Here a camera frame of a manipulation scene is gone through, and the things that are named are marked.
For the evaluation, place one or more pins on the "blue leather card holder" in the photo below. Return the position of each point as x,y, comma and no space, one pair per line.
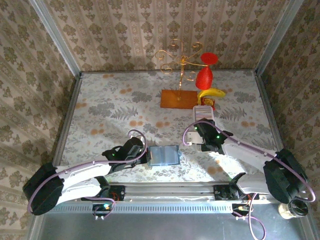
162,156

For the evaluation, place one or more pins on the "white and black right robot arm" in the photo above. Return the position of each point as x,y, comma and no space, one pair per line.
250,155

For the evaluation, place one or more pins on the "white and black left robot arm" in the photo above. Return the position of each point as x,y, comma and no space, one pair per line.
75,175

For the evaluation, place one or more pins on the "white plastic card tray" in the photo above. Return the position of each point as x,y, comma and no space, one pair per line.
203,108

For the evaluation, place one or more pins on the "red snack packet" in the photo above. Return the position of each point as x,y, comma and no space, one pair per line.
208,101

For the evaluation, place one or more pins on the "yellow banana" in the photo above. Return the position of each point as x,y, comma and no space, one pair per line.
215,92

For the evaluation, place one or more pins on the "small circuit board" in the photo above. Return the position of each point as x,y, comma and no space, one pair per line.
240,208
103,207

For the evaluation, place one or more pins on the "red goblet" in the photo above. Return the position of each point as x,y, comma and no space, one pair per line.
203,78

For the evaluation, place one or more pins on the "floral tablecloth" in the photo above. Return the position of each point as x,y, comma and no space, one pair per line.
112,87

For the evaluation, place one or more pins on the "grey metal shelf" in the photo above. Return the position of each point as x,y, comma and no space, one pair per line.
162,227

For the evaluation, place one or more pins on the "glass jar black lid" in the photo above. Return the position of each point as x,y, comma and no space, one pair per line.
285,213

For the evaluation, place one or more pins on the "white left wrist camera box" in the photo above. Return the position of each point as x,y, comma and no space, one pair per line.
141,139

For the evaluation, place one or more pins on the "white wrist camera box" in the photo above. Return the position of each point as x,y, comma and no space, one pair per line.
193,137
141,139

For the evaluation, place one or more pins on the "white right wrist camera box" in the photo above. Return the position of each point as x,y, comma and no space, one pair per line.
193,137

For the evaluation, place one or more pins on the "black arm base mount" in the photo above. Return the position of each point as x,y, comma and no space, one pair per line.
221,193
117,192

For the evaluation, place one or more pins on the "aluminium mounting rail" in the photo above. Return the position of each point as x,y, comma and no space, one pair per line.
170,191

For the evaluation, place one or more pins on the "aluminium table side rail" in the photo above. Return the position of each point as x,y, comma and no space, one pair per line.
70,112
269,105

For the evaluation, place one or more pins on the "aluminium frame post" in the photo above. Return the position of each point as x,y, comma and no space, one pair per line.
53,32
277,37

